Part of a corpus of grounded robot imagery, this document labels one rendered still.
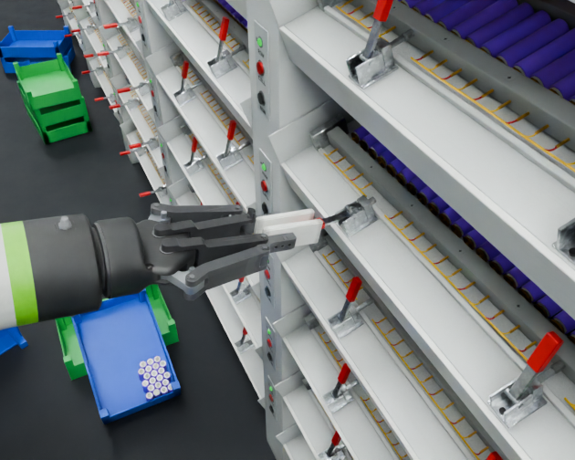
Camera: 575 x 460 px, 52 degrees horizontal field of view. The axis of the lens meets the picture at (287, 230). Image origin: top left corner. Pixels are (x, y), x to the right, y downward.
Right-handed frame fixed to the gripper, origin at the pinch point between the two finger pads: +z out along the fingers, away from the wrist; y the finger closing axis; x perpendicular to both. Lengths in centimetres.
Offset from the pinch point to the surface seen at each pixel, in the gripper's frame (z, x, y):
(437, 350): 7.3, -1.7, 18.8
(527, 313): 13.1, 4.4, 21.6
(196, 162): 16, -35, -69
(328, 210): 7.8, -1.4, -4.0
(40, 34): 6, -80, -273
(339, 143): 11.9, 3.8, -10.5
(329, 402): 14.9, -37.8, -0.4
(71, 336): -14, -95, -78
